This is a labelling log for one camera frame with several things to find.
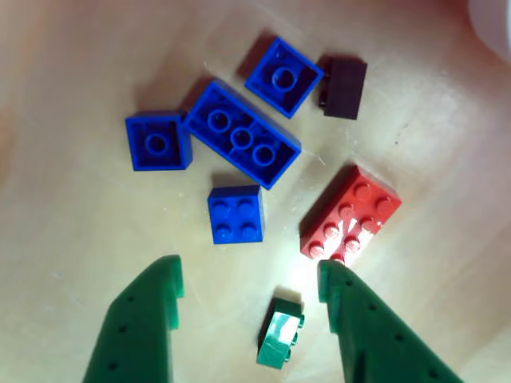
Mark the red oblong lego brick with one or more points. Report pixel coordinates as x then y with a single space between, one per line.
351 207

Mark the small blue lego brick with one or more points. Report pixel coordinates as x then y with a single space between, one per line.
271 60
157 159
235 215

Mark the green lego brick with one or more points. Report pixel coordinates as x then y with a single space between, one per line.
277 339

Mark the blue oblong lego brick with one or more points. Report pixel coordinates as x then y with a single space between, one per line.
239 119

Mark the small black lego brick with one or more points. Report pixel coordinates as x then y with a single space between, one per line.
345 89

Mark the white plastic bin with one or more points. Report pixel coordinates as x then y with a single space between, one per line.
493 22

